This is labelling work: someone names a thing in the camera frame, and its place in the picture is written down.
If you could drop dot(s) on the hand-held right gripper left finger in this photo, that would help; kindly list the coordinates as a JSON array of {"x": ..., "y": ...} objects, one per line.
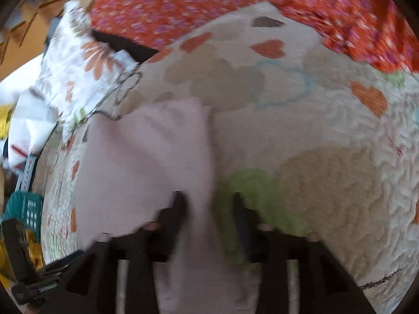
[{"x": 176, "y": 216}]

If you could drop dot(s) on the white floral pillow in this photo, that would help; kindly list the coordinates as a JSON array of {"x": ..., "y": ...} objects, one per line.
[{"x": 72, "y": 72}]

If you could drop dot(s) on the teal box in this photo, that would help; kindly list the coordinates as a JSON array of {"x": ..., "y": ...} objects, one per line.
[{"x": 27, "y": 207}]

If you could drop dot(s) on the yellow plastic bag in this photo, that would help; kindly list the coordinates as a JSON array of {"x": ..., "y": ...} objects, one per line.
[{"x": 6, "y": 121}]

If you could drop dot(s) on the yellow patterned cloth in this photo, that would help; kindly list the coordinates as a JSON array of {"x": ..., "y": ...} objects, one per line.
[{"x": 32, "y": 248}]

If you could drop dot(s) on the quilted heart pattern bedspread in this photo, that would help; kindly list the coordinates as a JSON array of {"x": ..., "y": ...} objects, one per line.
[{"x": 327, "y": 186}]

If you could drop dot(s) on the pink embroidered sweater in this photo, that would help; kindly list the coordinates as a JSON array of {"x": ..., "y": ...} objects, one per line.
[{"x": 140, "y": 170}]

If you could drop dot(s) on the light blue blister strip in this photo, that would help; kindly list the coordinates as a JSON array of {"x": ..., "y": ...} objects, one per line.
[{"x": 27, "y": 173}]

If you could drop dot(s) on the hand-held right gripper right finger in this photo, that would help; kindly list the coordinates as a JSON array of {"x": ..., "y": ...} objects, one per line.
[{"x": 244, "y": 222}]

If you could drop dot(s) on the white plastic bag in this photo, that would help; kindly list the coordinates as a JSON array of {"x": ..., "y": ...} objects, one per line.
[{"x": 29, "y": 127}]

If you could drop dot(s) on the orange floral cloth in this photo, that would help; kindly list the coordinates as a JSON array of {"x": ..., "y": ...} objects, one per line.
[{"x": 170, "y": 6}]

